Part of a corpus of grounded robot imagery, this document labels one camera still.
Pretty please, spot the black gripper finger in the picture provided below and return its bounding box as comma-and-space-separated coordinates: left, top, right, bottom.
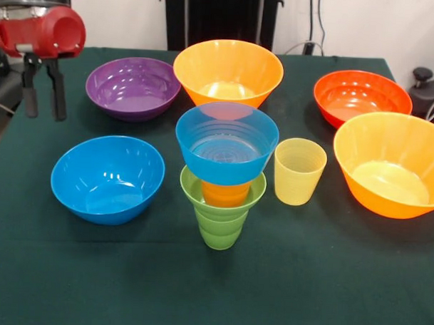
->
19, 53, 43, 119
43, 58, 69, 123

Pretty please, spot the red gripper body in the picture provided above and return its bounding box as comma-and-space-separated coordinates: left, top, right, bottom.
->
0, 3, 88, 62

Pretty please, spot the round blue plastic bowl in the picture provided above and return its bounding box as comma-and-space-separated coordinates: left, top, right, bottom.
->
48, 133, 167, 228

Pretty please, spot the green plastic bowl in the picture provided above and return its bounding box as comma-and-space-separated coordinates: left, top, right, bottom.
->
178, 163, 268, 220

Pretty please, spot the shallow translucent blue bowl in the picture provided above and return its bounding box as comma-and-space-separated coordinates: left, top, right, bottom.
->
172, 100, 281, 188

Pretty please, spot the orange plastic cup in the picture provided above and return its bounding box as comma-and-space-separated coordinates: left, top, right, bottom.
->
200, 179, 253, 209

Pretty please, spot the green plastic cup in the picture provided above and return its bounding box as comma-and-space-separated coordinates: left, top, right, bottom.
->
195, 207, 250, 252

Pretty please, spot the black office chair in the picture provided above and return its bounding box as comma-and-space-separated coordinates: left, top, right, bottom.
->
0, 56, 29, 157

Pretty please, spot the purple plastic bowl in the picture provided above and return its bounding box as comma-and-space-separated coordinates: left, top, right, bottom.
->
83, 56, 183, 125

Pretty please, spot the large orange plastic bowl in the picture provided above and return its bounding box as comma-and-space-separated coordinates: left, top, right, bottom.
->
171, 38, 285, 110
331, 110, 434, 221

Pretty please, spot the yellow plastic cup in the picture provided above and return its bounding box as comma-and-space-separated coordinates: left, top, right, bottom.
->
272, 137, 329, 207

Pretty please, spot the dark green tablecloth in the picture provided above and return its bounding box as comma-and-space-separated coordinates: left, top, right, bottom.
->
0, 43, 434, 325

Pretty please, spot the red plastic bowl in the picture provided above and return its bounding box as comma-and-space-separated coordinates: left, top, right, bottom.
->
311, 68, 415, 133

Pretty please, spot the black chair with knob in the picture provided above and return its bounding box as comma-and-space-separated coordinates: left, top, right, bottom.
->
407, 66, 434, 129

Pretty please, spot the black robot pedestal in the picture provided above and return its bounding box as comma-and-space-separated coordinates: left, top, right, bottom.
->
157, 0, 285, 55

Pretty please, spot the black wall cable with plug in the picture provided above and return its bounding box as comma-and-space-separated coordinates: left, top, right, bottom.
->
303, 0, 317, 56

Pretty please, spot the thin black wall cable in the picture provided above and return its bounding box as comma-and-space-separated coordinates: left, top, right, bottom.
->
315, 0, 329, 44

